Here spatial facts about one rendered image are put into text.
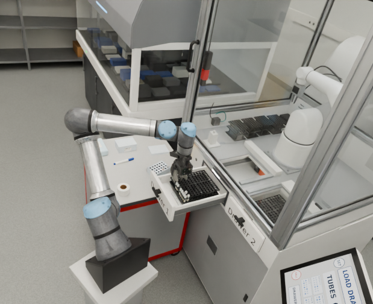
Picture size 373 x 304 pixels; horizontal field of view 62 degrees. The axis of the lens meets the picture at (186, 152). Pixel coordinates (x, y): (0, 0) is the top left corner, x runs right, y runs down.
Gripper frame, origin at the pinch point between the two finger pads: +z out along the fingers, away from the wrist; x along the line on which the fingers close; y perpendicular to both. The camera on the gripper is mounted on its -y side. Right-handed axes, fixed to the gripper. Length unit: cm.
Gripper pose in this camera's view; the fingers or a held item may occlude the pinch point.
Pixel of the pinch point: (177, 178)
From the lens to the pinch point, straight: 167.3
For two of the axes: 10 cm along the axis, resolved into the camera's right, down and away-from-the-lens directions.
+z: -1.5, 7.9, 5.9
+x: 8.8, -1.6, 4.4
